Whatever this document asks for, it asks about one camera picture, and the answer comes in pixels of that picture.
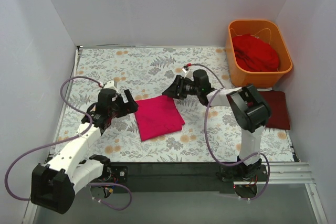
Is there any folded maroon t shirt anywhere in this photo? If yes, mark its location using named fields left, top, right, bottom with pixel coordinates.
left=260, top=90, right=290, bottom=130

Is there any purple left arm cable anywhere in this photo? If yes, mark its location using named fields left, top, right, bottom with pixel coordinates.
left=4, top=76, right=132, bottom=211

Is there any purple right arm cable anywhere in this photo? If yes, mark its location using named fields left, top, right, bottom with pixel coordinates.
left=182, top=63, right=271, bottom=201

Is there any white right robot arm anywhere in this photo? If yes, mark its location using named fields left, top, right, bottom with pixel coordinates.
left=162, top=69, right=271, bottom=181

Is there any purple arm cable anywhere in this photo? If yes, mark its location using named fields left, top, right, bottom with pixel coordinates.
left=4, top=76, right=132, bottom=211
left=182, top=63, right=271, bottom=201

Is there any orange plastic basket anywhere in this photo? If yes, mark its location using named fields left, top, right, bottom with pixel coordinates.
left=225, top=19, right=293, bottom=88

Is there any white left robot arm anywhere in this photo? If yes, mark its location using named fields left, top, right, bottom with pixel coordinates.
left=30, top=88, right=138, bottom=214

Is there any aluminium frame rail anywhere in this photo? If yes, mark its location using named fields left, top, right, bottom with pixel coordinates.
left=28, top=162, right=328, bottom=223

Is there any red t shirt in basket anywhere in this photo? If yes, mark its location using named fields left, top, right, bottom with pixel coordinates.
left=232, top=34, right=280, bottom=72

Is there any pink t shirt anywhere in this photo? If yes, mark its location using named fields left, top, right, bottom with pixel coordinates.
left=135, top=95, right=185, bottom=142

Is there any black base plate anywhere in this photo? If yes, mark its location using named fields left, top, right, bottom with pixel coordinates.
left=81, top=162, right=271, bottom=195

